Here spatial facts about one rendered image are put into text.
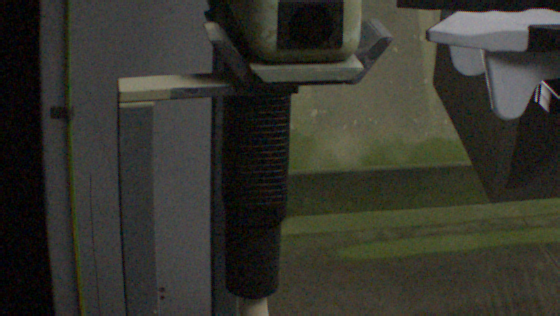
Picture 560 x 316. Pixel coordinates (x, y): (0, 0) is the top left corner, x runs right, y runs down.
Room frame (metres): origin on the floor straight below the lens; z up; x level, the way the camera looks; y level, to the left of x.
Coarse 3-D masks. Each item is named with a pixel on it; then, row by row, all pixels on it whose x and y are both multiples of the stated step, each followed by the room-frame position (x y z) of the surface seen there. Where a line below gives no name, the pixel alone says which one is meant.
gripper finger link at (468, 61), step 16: (400, 0) 0.63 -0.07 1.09; (416, 0) 0.63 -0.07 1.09; (432, 0) 0.63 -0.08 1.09; (448, 0) 0.64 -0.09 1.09; (464, 0) 0.64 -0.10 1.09; (480, 0) 0.64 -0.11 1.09; (496, 0) 0.64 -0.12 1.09; (512, 0) 0.63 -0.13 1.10; (528, 0) 0.64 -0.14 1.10; (448, 16) 0.65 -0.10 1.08; (464, 48) 0.65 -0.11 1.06; (464, 64) 0.65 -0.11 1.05; (480, 64) 0.65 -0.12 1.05
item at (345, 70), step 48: (240, 0) 0.50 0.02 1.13; (288, 0) 0.47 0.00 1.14; (336, 0) 0.47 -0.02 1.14; (288, 48) 0.47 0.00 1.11; (336, 48) 0.47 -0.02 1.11; (240, 96) 0.57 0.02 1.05; (288, 96) 0.57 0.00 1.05; (240, 144) 0.57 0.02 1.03; (288, 144) 0.57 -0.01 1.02; (240, 192) 0.57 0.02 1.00; (240, 240) 0.57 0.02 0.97; (240, 288) 0.57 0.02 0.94
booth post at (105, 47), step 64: (64, 0) 1.03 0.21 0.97; (128, 0) 1.04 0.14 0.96; (192, 0) 1.05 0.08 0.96; (64, 64) 1.03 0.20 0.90; (128, 64) 1.04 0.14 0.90; (192, 64) 1.05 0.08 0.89; (64, 128) 1.03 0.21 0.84; (192, 128) 1.05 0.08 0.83; (64, 192) 1.03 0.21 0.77; (192, 192) 1.05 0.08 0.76; (64, 256) 1.02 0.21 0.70; (192, 256) 1.05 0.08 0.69
